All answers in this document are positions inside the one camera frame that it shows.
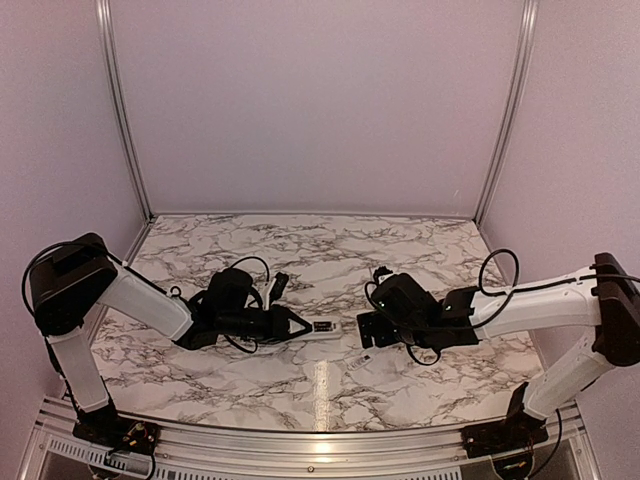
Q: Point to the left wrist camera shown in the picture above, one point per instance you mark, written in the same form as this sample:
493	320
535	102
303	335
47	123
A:
276	288

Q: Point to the white remote control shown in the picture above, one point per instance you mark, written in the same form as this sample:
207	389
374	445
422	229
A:
324	331

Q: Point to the right aluminium frame post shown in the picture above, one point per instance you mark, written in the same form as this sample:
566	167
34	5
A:
517	85

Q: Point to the left aluminium frame post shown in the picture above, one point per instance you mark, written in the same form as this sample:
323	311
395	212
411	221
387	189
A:
108	41

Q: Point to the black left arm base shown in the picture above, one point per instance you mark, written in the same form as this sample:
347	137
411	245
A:
106	427

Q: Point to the white battery cover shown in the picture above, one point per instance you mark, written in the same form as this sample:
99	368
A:
358	362

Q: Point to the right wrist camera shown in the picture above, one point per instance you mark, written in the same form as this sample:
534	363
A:
379	273

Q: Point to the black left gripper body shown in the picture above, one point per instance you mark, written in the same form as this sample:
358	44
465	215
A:
263	331

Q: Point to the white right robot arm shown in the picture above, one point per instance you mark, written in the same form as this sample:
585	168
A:
602	297

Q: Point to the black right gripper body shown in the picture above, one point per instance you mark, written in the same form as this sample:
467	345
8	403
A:
383	336

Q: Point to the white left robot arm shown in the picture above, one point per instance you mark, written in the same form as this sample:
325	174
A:
67	281

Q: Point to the front aluminium rail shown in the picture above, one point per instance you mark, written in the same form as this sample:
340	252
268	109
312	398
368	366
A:
186	451

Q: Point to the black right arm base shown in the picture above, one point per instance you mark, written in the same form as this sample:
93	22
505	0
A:
517	430

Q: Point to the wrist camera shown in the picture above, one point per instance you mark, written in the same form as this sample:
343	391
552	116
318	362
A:
379	273
276	288

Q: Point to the aluminium frame post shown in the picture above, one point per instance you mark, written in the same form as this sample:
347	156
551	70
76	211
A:
517	85
108	41

